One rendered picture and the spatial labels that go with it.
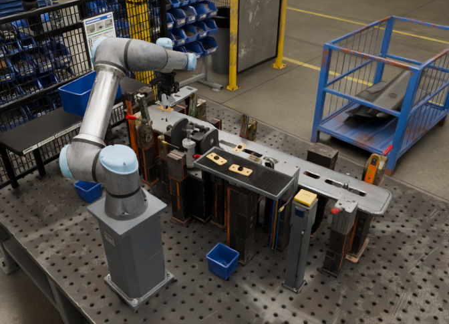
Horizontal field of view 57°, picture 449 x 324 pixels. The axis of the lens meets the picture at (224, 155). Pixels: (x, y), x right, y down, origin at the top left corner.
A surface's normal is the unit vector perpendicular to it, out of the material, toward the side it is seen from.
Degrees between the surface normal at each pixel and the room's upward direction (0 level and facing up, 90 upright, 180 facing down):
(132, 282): 91
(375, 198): 0
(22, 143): 0
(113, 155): 8
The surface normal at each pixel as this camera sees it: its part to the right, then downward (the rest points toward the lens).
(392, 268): 0.00, -0.83
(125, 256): 0.04, 0.56
